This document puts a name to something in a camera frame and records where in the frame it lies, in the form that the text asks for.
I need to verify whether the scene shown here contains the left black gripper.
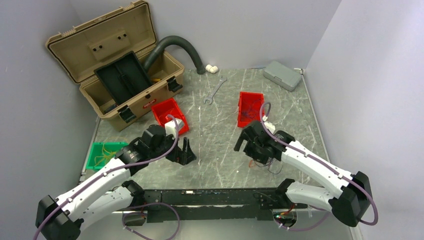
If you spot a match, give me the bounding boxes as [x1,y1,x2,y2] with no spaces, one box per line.
[149,130,196,165]

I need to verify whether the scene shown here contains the purple cables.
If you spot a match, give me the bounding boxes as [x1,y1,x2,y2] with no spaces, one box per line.
[240,99,284,176]

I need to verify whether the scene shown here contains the orange cables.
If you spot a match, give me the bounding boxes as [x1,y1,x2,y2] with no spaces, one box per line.
[160,109,266,169]

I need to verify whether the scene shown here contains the yellow cables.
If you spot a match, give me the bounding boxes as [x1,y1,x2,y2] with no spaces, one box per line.
[92,143,120,168]

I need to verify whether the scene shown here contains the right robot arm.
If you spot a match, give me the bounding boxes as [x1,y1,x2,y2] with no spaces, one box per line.
[234,120,375,227]

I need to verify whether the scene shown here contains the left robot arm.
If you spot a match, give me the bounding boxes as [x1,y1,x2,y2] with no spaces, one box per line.
[33,123,197,240]

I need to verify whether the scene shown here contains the red bin right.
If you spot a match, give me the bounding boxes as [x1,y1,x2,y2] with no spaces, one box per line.
[237,91,264,128]

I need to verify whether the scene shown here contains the red bin near toolbox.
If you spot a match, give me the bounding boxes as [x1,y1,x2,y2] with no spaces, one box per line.
[151,98,190,135]

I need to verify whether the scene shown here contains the steel open-end wrench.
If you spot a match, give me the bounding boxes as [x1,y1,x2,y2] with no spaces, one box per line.
[203,76,228,105]

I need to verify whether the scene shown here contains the grey plastic case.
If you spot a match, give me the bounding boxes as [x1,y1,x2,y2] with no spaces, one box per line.
[263,60,302,92]

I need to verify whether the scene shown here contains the white pipe fitting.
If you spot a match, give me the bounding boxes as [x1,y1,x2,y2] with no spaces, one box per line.
[205,64,219,74]

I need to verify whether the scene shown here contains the green plastic bin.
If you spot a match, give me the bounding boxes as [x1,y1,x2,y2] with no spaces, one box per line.
[85,142,128,171]

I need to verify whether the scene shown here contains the black toolbox tray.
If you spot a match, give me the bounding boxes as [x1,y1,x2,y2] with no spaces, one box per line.
[94,51,153,105]

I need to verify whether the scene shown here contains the tan open toolbox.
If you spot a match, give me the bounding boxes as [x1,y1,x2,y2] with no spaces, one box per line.
[45,0,184,131]

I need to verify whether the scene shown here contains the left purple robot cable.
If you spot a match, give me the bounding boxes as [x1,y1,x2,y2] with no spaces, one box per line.
[32,114,182,240]

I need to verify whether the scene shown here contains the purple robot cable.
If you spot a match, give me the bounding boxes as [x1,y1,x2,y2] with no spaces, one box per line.
[32,114,182,240]
[258,101,379,233]

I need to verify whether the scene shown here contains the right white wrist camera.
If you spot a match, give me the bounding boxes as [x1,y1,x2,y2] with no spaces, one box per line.
[262,115,276,134]

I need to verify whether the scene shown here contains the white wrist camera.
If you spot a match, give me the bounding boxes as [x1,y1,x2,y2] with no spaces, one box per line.
[164,118,185,137]
[262,115,276,134]

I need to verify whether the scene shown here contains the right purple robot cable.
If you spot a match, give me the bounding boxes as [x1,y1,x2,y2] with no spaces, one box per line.
[258,101,379,233]

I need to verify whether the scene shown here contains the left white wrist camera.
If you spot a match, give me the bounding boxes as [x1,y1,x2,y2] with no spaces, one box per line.
[164,118,185,137]

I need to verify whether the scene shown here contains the black aluminium base frame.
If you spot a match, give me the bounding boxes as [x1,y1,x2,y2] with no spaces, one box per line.
[79,181,352,229]

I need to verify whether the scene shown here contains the black corrugated hose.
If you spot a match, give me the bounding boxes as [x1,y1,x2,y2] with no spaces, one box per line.
[143,35,207,75]

